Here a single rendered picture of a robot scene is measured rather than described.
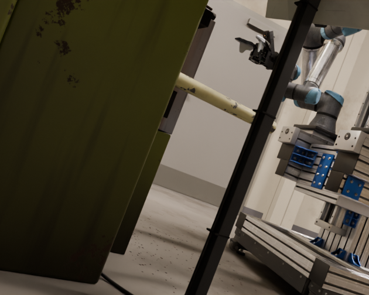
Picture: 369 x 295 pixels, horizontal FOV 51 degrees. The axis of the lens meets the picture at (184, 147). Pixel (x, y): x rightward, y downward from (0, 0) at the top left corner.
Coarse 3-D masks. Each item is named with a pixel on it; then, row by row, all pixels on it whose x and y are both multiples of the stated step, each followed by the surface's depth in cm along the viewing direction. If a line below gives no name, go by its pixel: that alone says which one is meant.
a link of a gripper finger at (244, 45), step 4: (240, 40) 175; (244, 40) 175; (240, 44) 176; (244, 44) 176; (248, 44) 176; (252, 44) 176; (240, 48) 176; (244, 48) 176; (248, 48) 176; (252, 48) 176; (240, 52) 176
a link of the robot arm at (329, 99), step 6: (324, 96) 216; (330, 96) 214; (336, 96) 212; (318, 102) 216; (324, 102) 214; (330, 102) 213; (336, 102) 212; (342, 102) 214; (318, 108) 218; (324, 108) 214; (330, 108) 212; (336, 108) 213; (336, 114) 213
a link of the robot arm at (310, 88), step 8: (328, 40) 186; (336, 40) 183; (344, 40) 185; (328, 48) 183; (336, 48) 183; (320, 56) 182; (328, 56) 181; (320, 64) 179; (328, 64) 180; (312, 72) 179; (320, 72) 178; (312, 80) 176; (320, 80) 177; (296, 88) 176; (304, 88) 175; (312, 88) 174; (296, 96) 177; (304, 96) 175; (312, 96) 172
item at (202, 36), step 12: (204, 36) 141; (192, 48) 139; (204, 48) 142; (192, 60) 140; (180, 72) 139; (192, 72) 141; (180, 96) 140; (180, 108) 141; (168, 120) 140; (168, 132) 141
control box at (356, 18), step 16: (272, 0) 120; (288, 0) 117; (336, 0) 109; (352, 0) 106; (368, 0) 104; (272, 16) 122; (288, 16) 119; (320, 16) 113; (336, 16) 110; (352, 16) 108; (368, 16) 105
